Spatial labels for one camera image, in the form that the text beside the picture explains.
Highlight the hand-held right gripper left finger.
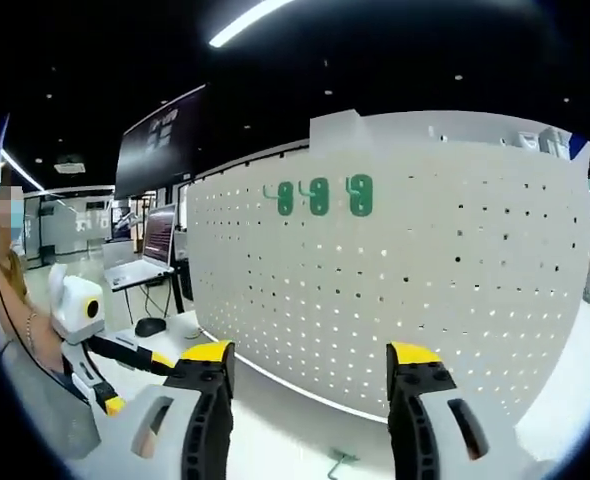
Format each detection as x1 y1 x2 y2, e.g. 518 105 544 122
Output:
94 339 236 480

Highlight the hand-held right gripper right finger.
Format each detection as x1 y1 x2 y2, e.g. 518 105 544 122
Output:
386 341 541 480

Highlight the green hook assembly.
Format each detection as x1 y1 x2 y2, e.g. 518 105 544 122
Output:
327 447 361 480
298 177 331 217
344 173 375 218
263 180 295 217

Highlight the white perforated mounting plate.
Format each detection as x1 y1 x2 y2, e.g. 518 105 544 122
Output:
184 144 590 426

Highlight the black computer mouse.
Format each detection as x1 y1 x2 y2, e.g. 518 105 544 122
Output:
134 317 169 338

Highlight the grey mesh chair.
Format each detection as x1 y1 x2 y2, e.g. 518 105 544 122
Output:
0 344 101 461

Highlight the person's own body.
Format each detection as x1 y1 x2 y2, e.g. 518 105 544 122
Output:
0 164 41 351

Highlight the black folding stand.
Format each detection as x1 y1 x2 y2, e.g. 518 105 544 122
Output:
122 259 196 326

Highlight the silver laptop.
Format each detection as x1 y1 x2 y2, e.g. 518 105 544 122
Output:
109 202 178 293

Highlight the ceiling air vent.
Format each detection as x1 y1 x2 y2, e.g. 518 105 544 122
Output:
53 154 87 174

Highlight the grey storage shelf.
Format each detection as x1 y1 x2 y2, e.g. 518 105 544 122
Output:
499 127 574 161

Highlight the long ceiling light strip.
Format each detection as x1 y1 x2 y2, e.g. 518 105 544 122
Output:
208 0 296 50

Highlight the beaded bracelet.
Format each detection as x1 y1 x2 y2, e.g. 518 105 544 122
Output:
23 312 39 351

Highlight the large dark wall screen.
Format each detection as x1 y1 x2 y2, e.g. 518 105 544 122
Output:
113 82 211 200

